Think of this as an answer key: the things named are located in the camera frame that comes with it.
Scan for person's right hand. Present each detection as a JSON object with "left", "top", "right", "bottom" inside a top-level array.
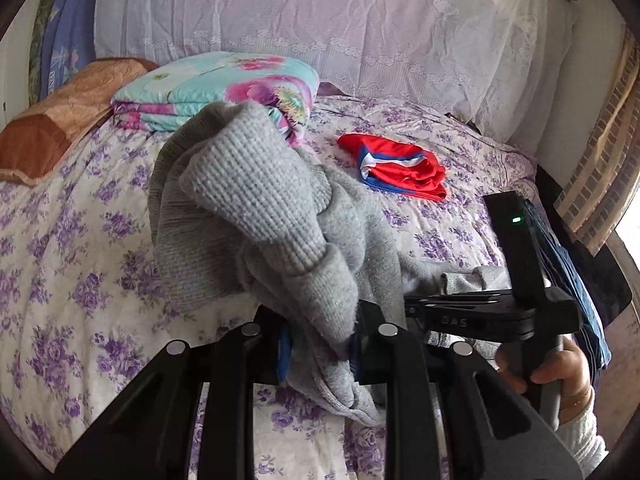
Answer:
[{"left": 494, "top": 336, "right": 592, "bottom": 425}]

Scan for grey sweat pants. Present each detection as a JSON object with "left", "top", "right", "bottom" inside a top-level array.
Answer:
[{"left": 149, "top": 102, "right": 510, "bottom": 426}]

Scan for beige checked curtain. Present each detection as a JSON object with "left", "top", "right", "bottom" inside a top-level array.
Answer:
[{"left": 554, "top": 29, "right": 639, "bottom": 254}]

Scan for purple floral bed sheet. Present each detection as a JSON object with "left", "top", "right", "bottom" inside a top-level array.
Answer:
[{"left": 1, "top": 98, "right": 538, "bottom": 468}]

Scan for brown orange pillow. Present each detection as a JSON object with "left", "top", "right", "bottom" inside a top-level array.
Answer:
[{"left": 1, "top": 58, "right": 157, "bottom": 186}]

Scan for red blue white garment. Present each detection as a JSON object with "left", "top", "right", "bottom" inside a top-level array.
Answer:
[{"left": 337, "top": 133, "right": 447, "bottom": 202}]

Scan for gold bracelet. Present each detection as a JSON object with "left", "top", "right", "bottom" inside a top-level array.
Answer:
[{"left": 560, "top": 383, "right": 592, "bottom": 413}]

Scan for dark blue cloth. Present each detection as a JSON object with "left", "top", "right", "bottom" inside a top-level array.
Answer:
[{"left": 523, "top": 198, "right": 612, "bottom": 388}]

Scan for folded floral quilt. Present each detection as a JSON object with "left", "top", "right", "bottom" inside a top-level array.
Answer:
[{"left": 111, "top": 52, "right": 320, "bottom": 145}]

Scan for blue floral folded blanket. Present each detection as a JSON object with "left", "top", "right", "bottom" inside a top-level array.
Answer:
[{"left": 27, "top": 0, "right": 96, "bottom": 104}]

